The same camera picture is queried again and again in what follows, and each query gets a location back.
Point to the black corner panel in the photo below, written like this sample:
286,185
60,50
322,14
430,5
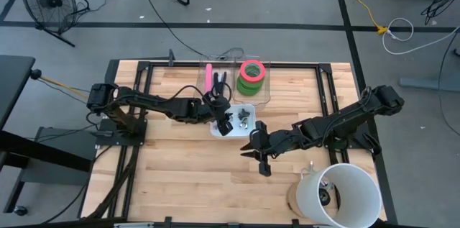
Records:
111,71

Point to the grey base plate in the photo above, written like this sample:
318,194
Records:
64,149

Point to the white plastic tray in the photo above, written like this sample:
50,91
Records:
239,133

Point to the yellow rod with black knob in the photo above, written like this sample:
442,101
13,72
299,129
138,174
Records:
36,74

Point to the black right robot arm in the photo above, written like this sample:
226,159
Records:
341,120

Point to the clear plastic bin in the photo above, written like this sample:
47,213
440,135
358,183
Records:
266,95
200,87

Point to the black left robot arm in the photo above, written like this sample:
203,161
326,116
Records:
161,104

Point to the black floor fan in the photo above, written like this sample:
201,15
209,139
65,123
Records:
50,1

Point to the black desk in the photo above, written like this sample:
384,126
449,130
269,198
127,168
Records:
14,84

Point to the grey desk leg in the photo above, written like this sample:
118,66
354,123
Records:
427,85

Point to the black caster wheel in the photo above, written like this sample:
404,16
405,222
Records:
19,210

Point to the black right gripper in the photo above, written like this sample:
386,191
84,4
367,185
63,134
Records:
275,141

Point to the pink and white stapler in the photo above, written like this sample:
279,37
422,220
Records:
208,77

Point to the black stapler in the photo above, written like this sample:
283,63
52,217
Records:
217,80

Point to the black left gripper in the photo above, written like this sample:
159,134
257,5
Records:
215,107

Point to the black metal table frame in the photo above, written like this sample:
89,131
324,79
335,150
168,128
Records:
161,64

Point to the purple staple remover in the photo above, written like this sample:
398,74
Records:
243,114

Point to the red tape roll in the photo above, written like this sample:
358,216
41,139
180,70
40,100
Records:
244,66

